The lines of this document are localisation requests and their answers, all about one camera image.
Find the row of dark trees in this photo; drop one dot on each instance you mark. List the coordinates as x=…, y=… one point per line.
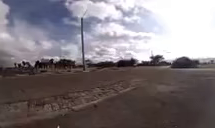
x=126, y=62

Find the tall street lamp pole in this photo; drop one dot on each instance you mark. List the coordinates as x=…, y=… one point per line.
x=83, y=43

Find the pale gravel strip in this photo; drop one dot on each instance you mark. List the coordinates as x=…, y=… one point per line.
x=78, y=98

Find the grey asphalt road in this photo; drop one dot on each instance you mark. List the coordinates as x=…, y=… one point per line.
x=161, y=100

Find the large dark bush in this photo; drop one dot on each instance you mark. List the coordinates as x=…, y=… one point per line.
x=184, y=62

